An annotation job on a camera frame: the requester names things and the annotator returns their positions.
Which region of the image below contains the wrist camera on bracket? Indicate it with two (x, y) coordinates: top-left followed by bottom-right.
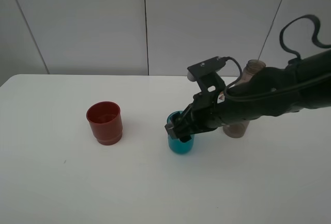
(187, 56), (227, 97)

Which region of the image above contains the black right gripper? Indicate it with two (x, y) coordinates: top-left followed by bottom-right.
(165, 92), (222, 140)

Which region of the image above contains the black camera cable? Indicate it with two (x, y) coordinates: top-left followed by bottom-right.
(218, 14), (331, 103)

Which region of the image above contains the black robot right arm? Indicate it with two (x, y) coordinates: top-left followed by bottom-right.
(165, 50), (330, 140)

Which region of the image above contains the red plastic cup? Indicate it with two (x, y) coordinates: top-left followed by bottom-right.
(86, 101), (123, 145)

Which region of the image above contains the brown translucent plastic bottle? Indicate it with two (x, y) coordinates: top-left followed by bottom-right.
(222, 59), (266, 138)

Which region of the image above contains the blue translucent plastic cup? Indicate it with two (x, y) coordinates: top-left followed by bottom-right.
(167, 111), (194, 154)

